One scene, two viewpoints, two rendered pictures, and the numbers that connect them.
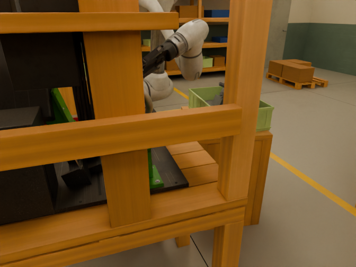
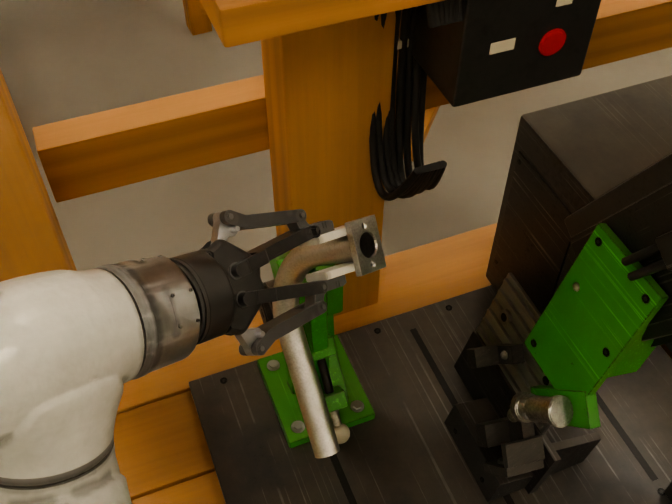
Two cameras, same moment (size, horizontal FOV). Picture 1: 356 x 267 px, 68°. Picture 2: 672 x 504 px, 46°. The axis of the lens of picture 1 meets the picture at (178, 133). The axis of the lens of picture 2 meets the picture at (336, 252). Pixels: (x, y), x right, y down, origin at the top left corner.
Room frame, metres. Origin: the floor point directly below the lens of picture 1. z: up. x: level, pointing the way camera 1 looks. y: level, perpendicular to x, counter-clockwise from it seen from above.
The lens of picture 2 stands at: (1.55, 0.14, 1.91)
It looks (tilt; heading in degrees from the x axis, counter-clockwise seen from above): 48 degrees down; 177
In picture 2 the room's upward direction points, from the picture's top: straight up
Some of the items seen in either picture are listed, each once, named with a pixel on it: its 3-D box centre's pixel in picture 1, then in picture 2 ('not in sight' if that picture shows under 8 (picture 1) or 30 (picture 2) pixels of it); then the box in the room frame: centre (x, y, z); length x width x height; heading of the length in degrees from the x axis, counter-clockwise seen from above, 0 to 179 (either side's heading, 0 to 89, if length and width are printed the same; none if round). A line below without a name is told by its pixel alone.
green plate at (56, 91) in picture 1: (56, 112); (611, 314); (1.01, 0.49, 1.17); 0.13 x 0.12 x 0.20; 108
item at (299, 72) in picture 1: (295, 72); not in sight; (6.29, -2.82, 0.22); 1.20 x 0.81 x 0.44; 16
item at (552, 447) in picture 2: (77, 168); (524, 405); (0.98, 0.44, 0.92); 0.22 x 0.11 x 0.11; 18
